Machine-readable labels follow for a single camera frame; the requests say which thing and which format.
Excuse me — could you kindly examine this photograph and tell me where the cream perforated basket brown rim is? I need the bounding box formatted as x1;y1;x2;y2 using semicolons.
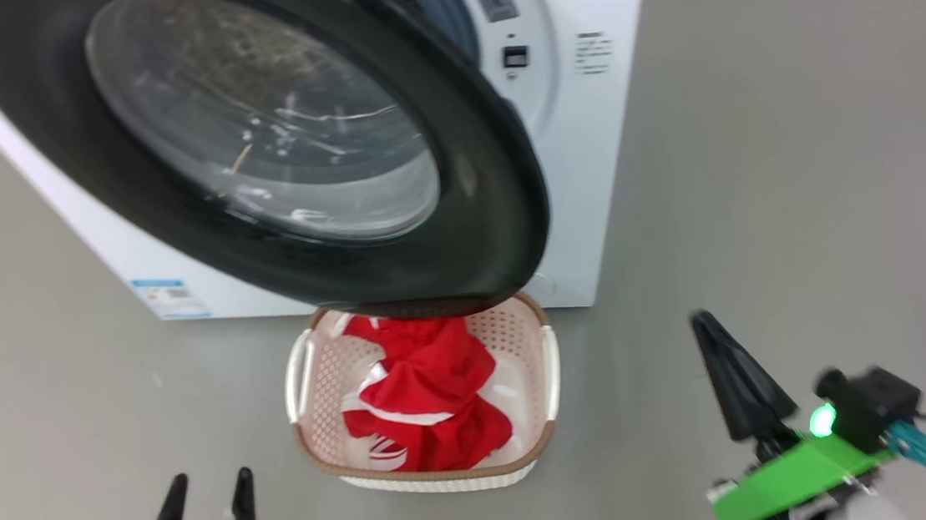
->
278;285;571;507

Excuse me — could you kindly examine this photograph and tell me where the grey rubber door gasket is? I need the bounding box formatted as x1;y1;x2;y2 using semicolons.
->
382;0;484;70

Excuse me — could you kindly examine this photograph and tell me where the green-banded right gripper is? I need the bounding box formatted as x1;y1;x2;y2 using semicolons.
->
690;295;898;520

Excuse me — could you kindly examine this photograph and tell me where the red garment with white trim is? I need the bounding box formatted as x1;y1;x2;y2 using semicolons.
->
332;301;518;482

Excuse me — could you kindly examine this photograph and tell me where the round drain filter cover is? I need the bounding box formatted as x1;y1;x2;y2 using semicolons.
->
527;269;561;302

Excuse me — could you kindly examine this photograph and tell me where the blue energy label sticker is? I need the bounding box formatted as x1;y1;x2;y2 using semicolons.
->
129;273;213;325

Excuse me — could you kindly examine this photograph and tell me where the printed warning text label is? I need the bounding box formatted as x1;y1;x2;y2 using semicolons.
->
573;29;615;77

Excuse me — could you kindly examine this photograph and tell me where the white front-load washing machine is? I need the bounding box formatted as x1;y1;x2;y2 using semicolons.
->
0;0;681;358

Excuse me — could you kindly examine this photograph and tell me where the plain red garment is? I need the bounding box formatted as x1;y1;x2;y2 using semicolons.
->
342;302;502;426

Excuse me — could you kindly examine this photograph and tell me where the glass washing machine door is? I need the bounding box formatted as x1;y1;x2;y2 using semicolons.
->
0;0;559;356

